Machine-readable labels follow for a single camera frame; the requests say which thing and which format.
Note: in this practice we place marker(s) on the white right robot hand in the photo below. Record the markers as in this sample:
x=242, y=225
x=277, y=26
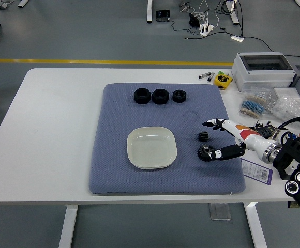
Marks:
x=253, y=140

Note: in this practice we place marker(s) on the small black gear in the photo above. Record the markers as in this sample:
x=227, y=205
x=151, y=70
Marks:
x=203, y=137

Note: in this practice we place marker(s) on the large black bevel gear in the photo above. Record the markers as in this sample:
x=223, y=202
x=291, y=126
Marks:
x=203, y=152

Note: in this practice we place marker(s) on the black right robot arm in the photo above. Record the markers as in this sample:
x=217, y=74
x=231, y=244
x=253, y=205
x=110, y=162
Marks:
x=294, y=152

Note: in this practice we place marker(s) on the flat white box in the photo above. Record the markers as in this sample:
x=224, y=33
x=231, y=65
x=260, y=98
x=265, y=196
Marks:
x=285, y=93

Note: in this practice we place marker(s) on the black and yellow under-table box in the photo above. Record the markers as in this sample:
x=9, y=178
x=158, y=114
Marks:
x=292, y=204

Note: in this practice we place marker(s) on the small black hex nut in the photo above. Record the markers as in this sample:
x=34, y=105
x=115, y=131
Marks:
x=176, y=99

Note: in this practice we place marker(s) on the large black hex nut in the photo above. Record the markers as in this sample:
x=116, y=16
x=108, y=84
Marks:
x=139, y=99
x=156, y=100

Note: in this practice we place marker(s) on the black digital meter module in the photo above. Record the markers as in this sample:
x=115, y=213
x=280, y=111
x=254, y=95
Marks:
x=265, y=131

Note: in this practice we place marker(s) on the purple-edged label card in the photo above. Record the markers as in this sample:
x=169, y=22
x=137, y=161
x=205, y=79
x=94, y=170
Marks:
x=256, y=171

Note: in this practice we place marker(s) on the blue resistor tape reel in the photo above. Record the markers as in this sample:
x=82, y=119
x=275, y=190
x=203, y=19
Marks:
x=252, y=104

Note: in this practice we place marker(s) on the blue push button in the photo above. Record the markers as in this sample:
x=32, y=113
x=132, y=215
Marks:
x=291, y=135

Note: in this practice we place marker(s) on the white push button panel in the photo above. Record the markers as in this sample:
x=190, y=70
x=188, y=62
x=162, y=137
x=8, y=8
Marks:
x=296, y=131

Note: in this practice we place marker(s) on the clear bag of white parts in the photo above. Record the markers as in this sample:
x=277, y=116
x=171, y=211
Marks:
x=292, y=108

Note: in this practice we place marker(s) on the clear bag of small parts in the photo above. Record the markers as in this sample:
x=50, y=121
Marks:
x=258, y=90

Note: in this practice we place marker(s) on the yellow tape measure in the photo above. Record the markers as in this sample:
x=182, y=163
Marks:
x=223, y=80

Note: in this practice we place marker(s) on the marker with blue tip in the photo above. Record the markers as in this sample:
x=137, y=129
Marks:
x=211, y=76

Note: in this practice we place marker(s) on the black and silver pen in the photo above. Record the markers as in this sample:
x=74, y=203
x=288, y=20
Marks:
x=203, y=75

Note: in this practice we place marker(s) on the white square plate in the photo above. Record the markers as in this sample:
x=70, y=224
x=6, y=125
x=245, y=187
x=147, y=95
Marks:
x=151, y=148

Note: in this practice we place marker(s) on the white power adapter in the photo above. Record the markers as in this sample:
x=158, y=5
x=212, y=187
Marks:
x=237, y=38

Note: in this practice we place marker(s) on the white power strip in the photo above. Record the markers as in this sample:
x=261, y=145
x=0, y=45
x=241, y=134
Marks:
x=206, y=29

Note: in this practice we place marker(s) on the black power adapter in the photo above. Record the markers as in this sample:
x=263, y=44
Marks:
x=194, y=20

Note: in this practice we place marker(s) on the blue-grey quilted mat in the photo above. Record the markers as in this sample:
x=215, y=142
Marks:
x=113, y=129

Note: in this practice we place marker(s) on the grey floor plug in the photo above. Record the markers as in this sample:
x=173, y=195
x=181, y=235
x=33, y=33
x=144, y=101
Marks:
x=183, y=6

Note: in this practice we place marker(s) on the black handheld device with screen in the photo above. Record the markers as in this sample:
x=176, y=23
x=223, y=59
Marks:
x=163, y=15

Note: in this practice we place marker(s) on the grey electrical enclosure box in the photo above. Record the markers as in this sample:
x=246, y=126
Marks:
x=261, y=77

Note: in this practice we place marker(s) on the clear acrylic bracket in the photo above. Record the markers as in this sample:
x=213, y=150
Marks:
x=219, y=211

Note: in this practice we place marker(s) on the grey metal floor bracket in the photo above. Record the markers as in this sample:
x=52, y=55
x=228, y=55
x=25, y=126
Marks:
x=3, y=5

